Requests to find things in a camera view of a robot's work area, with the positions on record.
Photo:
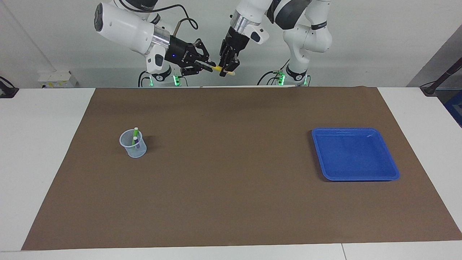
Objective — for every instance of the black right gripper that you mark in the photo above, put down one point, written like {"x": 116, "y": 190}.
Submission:
{"x": 180, "y": 54}

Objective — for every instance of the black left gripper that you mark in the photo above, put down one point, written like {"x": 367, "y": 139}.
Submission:
{"x": 237, "y": 39}

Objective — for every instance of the yellow pen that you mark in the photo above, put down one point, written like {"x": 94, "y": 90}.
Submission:
{"x": 218, "y": 68}

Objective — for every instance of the purple pen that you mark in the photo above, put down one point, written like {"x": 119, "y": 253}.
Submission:
{"x": 135, "y": 141}

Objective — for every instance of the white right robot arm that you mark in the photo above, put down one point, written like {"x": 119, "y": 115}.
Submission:
{"x": 126, "y": 29}

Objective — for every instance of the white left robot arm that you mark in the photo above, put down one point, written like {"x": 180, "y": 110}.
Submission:
{"x": 299, "y": 32}

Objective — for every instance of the blue plastic tray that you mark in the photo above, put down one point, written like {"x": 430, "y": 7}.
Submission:
{"x": 353, "y": 155}

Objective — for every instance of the green pen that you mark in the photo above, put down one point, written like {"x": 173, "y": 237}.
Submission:
{"x": 135, "y": 133}

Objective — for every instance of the clear plastic cup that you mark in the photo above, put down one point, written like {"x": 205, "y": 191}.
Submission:
{"x": 136, "y": 151}

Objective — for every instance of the brown table mat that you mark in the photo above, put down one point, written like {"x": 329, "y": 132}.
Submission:
{"x": 231, "y": 180}

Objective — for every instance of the black object on table edge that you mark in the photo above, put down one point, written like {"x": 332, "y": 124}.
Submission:
{"x": 7, "y": 90}

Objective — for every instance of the black stand pole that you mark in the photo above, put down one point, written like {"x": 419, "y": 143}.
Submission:
{"x": 444, "y": 77}

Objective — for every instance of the blue box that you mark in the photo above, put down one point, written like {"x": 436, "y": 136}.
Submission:
{"x": 455, "y": 108}

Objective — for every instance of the white wall socket box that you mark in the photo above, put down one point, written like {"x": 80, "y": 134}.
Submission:
{"x": 57, "y": 79}

